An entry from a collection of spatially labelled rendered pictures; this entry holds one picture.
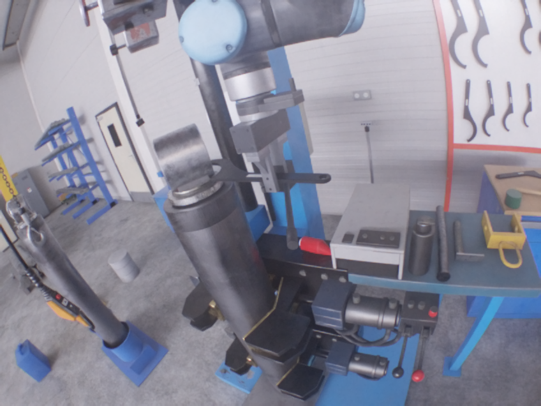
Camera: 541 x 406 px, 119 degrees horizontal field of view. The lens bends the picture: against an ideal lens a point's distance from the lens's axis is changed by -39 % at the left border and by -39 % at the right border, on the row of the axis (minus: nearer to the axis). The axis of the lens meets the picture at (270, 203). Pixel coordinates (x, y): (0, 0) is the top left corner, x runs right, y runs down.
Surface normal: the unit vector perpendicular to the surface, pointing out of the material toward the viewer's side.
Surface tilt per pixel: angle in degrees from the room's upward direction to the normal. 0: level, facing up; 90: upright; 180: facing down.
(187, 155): 82
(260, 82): 89
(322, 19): 136
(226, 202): 90
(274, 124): 90
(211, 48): 90
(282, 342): 0
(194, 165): 98
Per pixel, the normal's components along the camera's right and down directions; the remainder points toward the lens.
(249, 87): -0.01, 0.49
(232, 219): 0.80, 0.10
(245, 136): -0.50, 0.53
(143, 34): 0.40, 0.36
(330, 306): -0.25, -0.84
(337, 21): 0.11, 0.92
